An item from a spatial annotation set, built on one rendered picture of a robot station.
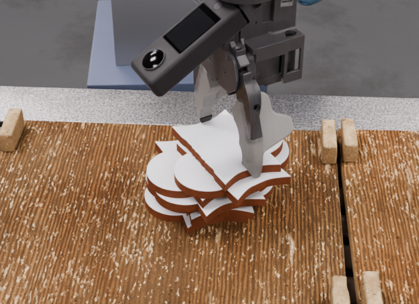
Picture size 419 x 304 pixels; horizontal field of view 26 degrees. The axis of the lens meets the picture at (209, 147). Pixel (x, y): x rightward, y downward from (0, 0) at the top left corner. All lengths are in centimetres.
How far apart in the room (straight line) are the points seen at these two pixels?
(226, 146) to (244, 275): 14
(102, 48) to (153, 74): 59
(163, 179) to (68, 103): 31
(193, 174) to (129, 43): 46
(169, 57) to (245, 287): 25
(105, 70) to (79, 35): 186
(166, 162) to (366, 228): 23
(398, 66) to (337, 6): 45
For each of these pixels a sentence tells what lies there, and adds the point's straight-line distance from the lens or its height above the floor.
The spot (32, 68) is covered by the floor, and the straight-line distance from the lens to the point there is 308.
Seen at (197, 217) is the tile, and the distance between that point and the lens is 98.
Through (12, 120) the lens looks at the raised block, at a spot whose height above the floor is 96.
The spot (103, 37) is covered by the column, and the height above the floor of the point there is 87.
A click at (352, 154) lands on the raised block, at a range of 109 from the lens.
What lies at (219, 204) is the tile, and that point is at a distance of 96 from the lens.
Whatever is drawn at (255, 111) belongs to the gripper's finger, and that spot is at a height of 109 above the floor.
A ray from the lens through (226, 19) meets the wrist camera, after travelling 87.
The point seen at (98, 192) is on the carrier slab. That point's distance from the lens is 105.
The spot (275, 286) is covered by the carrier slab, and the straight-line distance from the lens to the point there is 94.
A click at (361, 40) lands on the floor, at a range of 323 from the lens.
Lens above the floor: 161
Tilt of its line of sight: 37 degrees down
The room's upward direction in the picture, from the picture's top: straight up
